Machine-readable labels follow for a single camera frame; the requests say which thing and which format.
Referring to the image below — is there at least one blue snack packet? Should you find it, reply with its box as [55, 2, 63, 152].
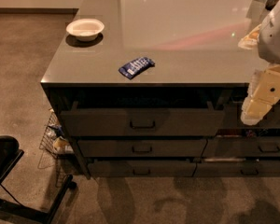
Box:
[119, 57, 155, 79]

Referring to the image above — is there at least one wire basket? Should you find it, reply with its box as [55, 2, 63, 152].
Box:
[38, 111, 72, 188]

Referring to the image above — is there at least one snack bag on counter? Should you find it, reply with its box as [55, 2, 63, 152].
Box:
[238, 24, 261, 49]

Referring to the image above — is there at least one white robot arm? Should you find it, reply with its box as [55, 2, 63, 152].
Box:
[238, 0, 280, 125]

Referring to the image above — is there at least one grey counter cabinet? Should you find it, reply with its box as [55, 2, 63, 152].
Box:
[41, 0, 280, 177]

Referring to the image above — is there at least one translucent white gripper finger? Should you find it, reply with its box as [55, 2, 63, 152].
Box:
[241, 97, 261, 125]
[247, 70, 262, 97]

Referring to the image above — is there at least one white bowl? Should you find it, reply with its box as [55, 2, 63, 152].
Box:
[66, 19, 105, 42]

